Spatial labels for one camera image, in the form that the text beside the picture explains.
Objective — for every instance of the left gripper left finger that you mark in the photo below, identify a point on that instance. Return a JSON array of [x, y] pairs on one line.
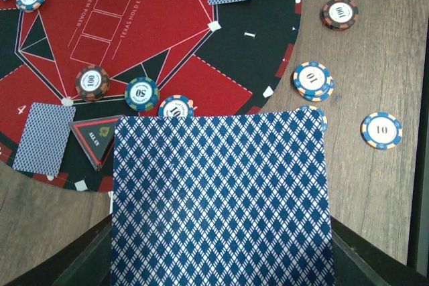
[[85, 261]]

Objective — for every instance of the round red black poker mat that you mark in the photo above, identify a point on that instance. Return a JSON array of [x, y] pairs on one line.
[[228, 59]]

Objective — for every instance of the dealt blue backed card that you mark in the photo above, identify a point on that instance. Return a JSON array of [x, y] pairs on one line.
[[44, 139]]

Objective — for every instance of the triangular all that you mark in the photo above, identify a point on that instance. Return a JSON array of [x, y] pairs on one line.
[[95, 136]]

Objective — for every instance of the brown poker chip stack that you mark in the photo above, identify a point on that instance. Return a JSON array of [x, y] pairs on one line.
[[339, 15]]

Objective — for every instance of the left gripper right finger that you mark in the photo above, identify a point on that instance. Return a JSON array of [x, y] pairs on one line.
[[358, 262]]

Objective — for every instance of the green chip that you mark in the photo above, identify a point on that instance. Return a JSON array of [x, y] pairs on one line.
[[142, 94]]

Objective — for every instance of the blue backed card deck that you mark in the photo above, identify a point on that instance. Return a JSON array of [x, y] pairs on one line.
[[230, 200]]

